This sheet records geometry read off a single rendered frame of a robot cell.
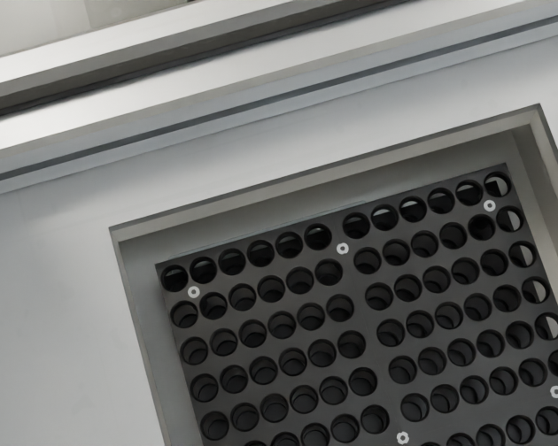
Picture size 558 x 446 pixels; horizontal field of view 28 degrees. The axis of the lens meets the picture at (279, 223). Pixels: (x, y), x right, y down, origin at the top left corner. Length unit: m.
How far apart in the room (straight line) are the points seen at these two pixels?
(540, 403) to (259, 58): 0.20
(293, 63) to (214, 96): 0.04
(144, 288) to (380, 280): 0.14
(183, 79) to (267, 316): 0.13
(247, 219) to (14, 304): 0.16
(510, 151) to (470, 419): 0.17
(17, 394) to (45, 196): 0.09
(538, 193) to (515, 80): 0.11
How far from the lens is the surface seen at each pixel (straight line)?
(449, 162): 0.61
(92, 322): 0.49
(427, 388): 0.52
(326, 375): 0.52
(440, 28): 0.47
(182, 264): 0.53
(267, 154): 0.50
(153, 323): 0.59
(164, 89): 0.46
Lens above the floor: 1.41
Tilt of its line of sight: 75 degrees down
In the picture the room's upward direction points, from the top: 7 degrees counter-clockwise
